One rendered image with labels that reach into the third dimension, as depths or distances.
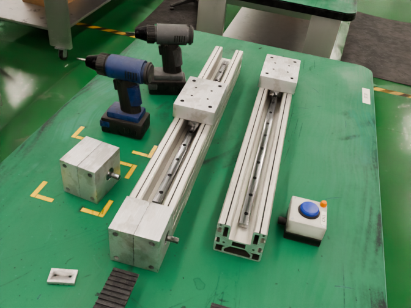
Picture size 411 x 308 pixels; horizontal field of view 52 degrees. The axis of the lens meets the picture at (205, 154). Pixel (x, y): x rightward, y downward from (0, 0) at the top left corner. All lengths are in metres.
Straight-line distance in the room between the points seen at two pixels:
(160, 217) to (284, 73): 0.67
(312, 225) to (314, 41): 1.71
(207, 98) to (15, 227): 0.55
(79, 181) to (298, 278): 0.51
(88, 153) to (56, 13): 2.25
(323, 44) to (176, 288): 1.91
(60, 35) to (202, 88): 2.14
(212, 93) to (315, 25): 1.41
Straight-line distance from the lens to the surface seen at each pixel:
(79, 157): 0.96
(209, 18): 2.58
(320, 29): 2.49
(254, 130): 1.10
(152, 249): 0.81
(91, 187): 0.96
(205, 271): 0.87
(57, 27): 3.19
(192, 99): 1.11
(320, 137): 1.29
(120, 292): 0.80
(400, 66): 3.95
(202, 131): 1.07
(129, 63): 1.07
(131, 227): 0.81
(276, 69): 1.32
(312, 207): 0.94
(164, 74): 1.34
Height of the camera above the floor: 1.48
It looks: 39 degrees down
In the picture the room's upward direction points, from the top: 7 degrees clockwise
